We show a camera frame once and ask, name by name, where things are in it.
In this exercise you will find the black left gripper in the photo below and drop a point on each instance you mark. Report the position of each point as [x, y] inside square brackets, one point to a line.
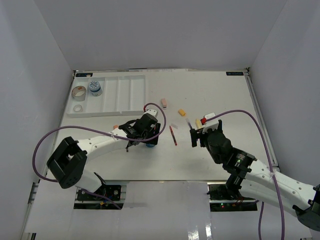
[156, 130]

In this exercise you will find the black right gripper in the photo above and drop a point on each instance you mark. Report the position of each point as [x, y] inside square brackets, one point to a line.
[201, 136]

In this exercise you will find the purple gel pen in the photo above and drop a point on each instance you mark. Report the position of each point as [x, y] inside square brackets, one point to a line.
[189, 123]

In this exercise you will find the blue slime jar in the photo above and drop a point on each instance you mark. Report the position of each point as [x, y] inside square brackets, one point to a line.
[149, 145]
[95, 88]

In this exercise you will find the red gel pen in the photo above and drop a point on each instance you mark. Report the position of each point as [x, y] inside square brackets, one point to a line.
[173, 135]

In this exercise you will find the small clear tape roll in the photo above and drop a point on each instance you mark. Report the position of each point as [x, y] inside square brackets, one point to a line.
[78, 108]

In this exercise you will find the large clear tape roll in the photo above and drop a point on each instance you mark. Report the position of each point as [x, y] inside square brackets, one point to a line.
[78, 93]

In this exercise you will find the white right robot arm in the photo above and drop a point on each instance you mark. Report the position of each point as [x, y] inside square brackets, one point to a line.
[251, 178]

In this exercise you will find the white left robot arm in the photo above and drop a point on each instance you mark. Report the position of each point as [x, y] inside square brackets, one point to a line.
[67, 163]

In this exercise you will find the yellow highlighter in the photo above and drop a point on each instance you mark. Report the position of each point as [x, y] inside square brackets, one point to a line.
[198, 124]

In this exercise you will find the clear pen cap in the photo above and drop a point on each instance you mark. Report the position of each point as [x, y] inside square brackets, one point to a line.
[173, 125]

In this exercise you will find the yellow cap near tape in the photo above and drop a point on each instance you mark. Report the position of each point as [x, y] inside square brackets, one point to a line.
[182, 112]

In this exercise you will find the white compartment tray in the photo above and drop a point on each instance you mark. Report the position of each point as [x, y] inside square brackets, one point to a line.
[122, 95]

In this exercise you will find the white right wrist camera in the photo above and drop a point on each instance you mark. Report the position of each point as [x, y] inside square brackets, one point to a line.
[208, 123]

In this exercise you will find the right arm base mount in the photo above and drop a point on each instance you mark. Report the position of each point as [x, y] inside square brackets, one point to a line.
[227, 191]

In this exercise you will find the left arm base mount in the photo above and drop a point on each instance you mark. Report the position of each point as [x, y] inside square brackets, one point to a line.
[112, 192]

